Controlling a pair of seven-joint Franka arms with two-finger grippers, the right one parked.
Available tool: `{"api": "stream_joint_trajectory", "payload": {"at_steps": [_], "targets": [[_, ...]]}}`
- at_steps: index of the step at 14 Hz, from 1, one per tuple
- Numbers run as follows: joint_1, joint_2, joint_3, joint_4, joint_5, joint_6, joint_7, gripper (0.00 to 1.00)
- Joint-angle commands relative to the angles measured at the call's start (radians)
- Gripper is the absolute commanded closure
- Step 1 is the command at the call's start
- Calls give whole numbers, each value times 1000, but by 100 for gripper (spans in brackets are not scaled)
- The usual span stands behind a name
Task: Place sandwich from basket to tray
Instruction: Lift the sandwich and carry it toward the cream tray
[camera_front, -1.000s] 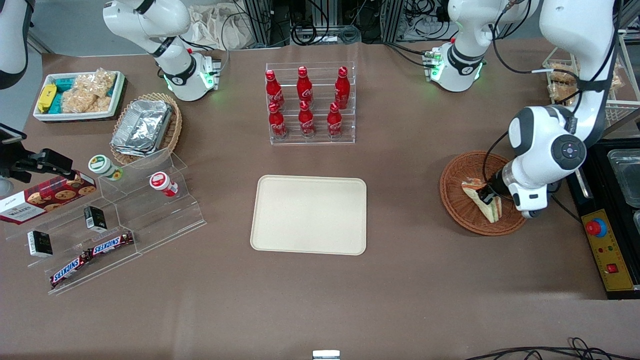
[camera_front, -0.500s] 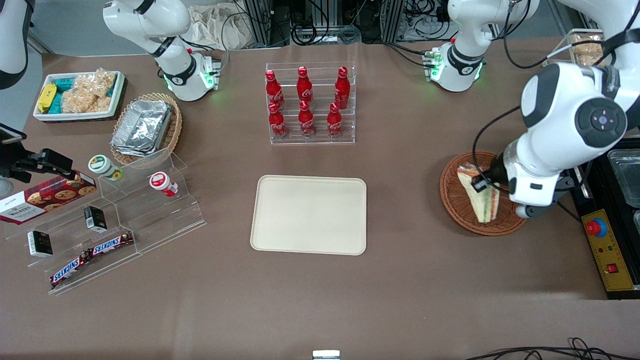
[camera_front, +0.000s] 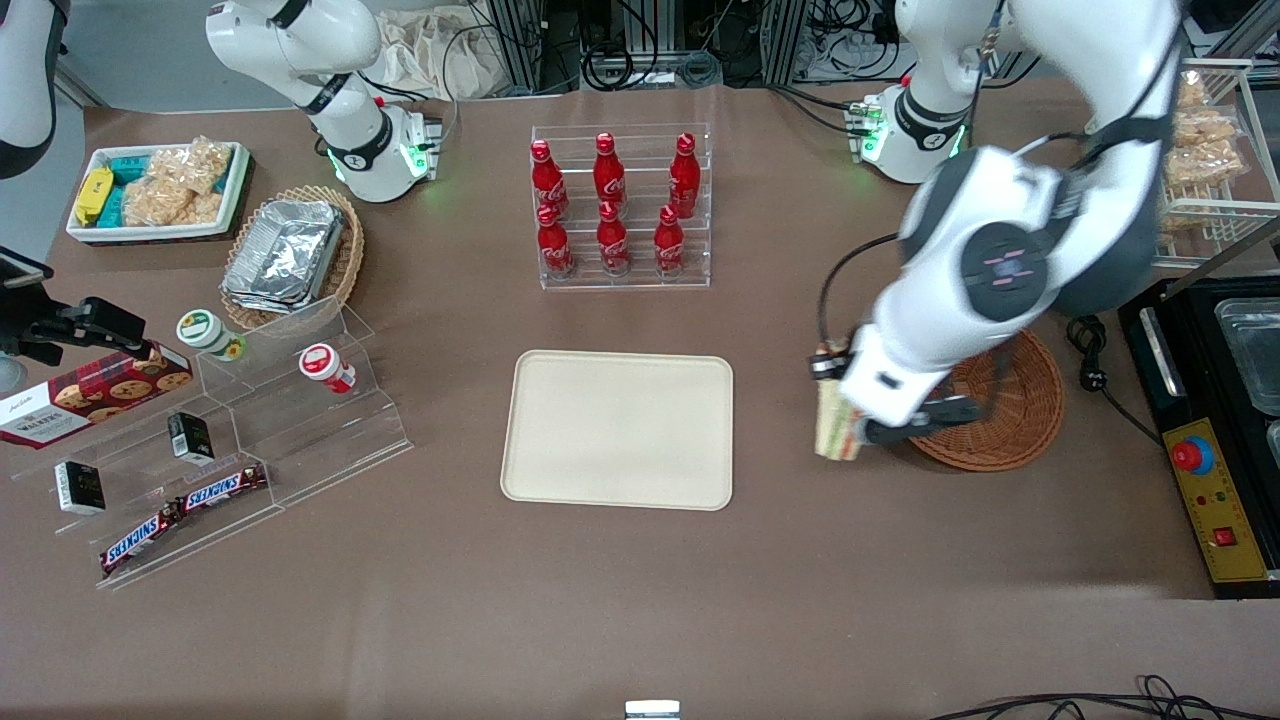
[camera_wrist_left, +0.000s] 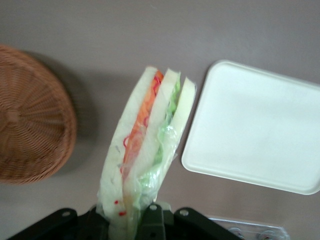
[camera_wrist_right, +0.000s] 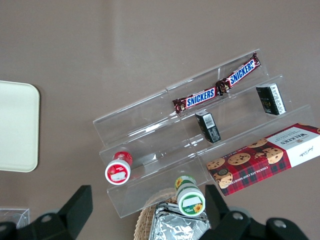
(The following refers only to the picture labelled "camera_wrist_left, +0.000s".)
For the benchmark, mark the plastic triangle sandwich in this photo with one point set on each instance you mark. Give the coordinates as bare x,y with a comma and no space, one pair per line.
147,130

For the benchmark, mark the cream rectangular tray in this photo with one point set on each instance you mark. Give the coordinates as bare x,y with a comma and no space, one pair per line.
252,125

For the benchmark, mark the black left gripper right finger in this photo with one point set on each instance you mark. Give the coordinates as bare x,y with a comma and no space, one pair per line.
190,225

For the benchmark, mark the woven wicker basket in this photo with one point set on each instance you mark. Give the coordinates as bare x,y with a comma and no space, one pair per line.
32,120

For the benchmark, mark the clear plastic container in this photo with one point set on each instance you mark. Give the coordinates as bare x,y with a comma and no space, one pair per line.
255,227

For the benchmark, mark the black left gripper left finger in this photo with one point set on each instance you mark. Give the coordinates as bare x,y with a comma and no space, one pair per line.
70,227

